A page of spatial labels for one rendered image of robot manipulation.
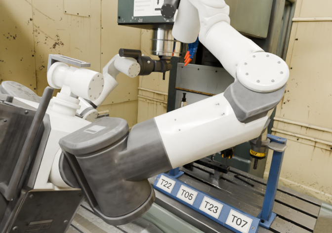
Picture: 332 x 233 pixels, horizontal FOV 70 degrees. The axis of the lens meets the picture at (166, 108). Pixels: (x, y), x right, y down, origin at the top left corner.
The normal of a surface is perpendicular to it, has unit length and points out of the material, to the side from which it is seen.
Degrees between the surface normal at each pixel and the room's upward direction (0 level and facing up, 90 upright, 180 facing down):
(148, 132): 43
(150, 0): 90
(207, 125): 66
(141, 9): 90
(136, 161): 83
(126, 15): 90
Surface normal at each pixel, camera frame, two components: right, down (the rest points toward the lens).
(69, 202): 0.70, 0.38
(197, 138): 0.10, 0.11
